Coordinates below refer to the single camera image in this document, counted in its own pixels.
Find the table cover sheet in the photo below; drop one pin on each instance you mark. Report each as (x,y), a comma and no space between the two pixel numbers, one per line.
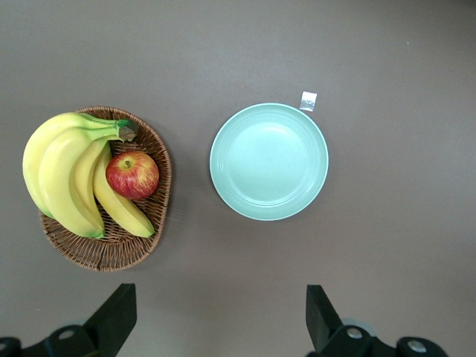
(238,56)

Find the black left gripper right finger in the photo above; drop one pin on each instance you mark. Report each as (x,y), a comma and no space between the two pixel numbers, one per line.
(323,327)

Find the small silver tape piece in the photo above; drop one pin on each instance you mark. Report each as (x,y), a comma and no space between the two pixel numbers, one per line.
(308,101)

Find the brown wicker basket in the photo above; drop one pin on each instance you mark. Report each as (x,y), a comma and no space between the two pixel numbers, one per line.
(122,249)

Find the pale green plate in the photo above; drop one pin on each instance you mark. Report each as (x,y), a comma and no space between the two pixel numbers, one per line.
(269,161)

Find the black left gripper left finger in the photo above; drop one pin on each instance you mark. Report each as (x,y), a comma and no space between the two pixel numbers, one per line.
(111,323)

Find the yellow banana bunch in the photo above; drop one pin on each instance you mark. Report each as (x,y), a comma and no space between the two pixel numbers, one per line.
(59,167)

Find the red apple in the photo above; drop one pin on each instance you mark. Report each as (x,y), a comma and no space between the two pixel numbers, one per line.
(132,175)

